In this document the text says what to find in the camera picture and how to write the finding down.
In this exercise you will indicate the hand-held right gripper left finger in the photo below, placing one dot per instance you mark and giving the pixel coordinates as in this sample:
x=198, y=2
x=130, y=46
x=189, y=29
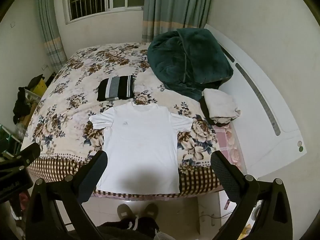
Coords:
x=93, y=173

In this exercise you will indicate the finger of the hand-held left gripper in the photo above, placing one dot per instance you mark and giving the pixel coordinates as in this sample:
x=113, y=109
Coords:
x=27, y=155

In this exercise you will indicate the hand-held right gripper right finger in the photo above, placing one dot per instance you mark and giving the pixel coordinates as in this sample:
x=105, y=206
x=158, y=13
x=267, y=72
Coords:
x=223, y=175

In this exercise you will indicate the white t-shirt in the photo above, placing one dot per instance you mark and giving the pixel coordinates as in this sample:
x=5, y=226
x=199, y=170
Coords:
x=141, y=150

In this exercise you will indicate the pink floral mattress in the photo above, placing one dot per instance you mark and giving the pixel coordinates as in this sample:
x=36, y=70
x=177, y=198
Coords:
x=228, y=145

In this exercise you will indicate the person's grey shoe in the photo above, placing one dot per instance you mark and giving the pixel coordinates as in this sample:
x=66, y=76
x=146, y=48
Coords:
x=149, y=210
x=125, y=211

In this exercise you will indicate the person's dark pants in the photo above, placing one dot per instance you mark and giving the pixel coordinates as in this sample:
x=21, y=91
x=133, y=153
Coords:
x=130, y=227

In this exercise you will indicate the yellow cardboard box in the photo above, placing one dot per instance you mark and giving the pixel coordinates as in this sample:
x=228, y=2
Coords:
x=38, y=88

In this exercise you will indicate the folded beige cloth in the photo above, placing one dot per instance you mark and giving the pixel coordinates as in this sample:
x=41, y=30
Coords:
x=220, y=105

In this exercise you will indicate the bed with floral cover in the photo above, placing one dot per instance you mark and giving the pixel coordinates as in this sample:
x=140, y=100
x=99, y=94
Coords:
x=75, y=100

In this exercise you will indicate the white headboard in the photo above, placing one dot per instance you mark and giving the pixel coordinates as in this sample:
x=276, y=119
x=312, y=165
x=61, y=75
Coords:
x=257, y=100

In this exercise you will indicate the folded black grey striped garment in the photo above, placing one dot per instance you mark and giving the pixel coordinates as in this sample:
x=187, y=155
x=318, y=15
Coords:
x=116, y=88

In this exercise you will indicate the dark green plush blanket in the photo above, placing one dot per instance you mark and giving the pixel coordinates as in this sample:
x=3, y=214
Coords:
x=190, y=61

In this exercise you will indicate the grey green curtain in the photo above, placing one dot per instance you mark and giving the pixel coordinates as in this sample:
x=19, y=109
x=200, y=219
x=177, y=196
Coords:
x=50, y=25
x=175, y=7

